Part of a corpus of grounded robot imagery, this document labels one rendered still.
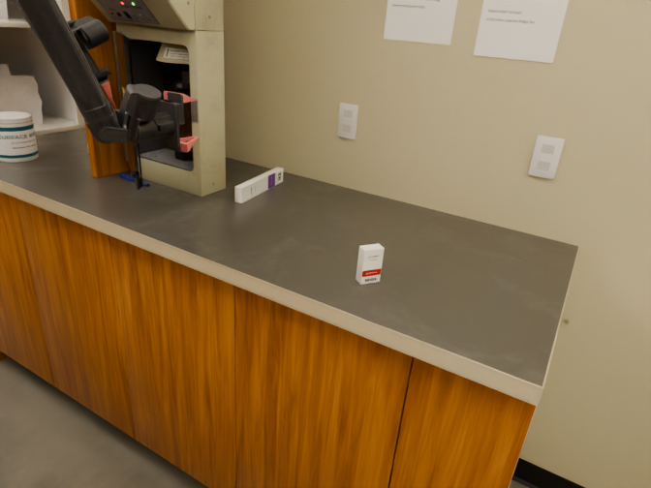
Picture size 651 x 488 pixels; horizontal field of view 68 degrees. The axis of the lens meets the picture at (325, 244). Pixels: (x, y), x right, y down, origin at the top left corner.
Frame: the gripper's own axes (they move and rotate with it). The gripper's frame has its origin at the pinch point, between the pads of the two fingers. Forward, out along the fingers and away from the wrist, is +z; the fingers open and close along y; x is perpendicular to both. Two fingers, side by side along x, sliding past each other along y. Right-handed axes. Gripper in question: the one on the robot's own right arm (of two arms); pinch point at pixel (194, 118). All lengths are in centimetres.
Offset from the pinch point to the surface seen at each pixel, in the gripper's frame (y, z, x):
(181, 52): 13.9, 15.3, 19.1
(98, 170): -24, 2, 47
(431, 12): 28, 55, -40
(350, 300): -27, -14, -55
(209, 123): -4.9, 15.7, 9.9
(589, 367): -68, 54, -106
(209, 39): 18.1, 17.0, 9.5
